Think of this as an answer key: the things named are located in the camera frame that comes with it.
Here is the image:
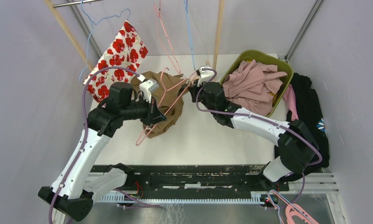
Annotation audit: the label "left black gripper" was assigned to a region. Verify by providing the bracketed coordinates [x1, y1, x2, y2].
[121, 94, 167, 126]

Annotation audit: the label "tan brown garment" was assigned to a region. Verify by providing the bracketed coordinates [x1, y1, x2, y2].
[142, 71, 184, 138]

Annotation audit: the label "pink wire hanger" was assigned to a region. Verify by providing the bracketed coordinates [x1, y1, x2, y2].
[135, 68, 197, 146]
[153, 0, 182, 75]

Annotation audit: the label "pink pleated skirt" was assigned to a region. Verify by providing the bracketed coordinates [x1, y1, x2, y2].
[222, 60, 287, 116]

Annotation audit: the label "red white patterned garment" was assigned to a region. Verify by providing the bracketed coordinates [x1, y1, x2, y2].
[83, 20, 148, 102]

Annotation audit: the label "blue wire hanger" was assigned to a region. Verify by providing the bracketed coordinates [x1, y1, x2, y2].
[183, 0, 196, 70]

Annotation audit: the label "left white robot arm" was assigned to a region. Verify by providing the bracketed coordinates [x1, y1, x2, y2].
[38, 79, 166, 222]

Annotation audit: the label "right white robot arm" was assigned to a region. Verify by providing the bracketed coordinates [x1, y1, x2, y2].
[178, 82, 323, 190]

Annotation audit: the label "pink hanger pile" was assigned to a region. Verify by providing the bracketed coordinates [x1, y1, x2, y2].
[267, 190, 319, 224]

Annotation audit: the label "olive green plastic basket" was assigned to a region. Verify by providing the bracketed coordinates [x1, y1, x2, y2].
[220, 50, 294, 117]

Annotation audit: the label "pink garment beside basket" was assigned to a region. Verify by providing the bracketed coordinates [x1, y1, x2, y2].
[283, 84, 299, 121]

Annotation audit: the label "black garment pile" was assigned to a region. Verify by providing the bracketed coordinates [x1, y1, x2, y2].
[286, 73, 330, 175]

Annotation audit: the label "wooden clothes rack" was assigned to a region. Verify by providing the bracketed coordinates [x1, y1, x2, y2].
[44, 0, 226, 81]

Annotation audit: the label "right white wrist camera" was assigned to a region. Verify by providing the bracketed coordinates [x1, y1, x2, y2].
[197, 65, 217, 86]

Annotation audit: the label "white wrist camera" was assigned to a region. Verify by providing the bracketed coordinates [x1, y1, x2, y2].
[137, 75, 159, 103]
[197, 65, 217, 86]

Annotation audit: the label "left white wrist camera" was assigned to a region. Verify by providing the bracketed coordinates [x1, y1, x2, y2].
[137, 75, 159, 103]

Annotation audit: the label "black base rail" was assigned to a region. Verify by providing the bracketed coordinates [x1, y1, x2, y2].
[120, 165, 289, 199]

